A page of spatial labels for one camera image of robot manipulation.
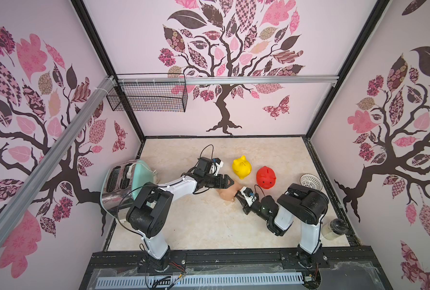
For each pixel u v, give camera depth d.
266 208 0.72
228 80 0.94
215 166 0.77
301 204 0.51
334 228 0.73
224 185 0.79
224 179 0.82
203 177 0.73
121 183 0.77
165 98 0.81
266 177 0.90
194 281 0.70
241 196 0.84
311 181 0.96
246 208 0.80
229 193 0.85
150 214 0.47
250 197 0.76
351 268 0.73
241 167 0.95
